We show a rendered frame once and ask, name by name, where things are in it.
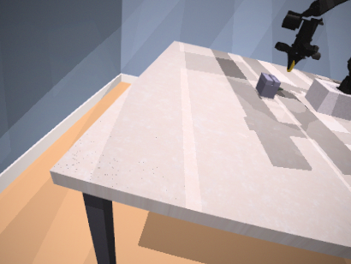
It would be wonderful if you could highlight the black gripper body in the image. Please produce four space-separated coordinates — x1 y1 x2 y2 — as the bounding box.
275 32 321 60

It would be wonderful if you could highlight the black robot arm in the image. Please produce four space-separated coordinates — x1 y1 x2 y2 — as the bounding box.
282 0 351 95

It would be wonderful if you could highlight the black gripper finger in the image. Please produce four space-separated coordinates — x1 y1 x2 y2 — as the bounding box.
294 54 306 65
287 52 297 69

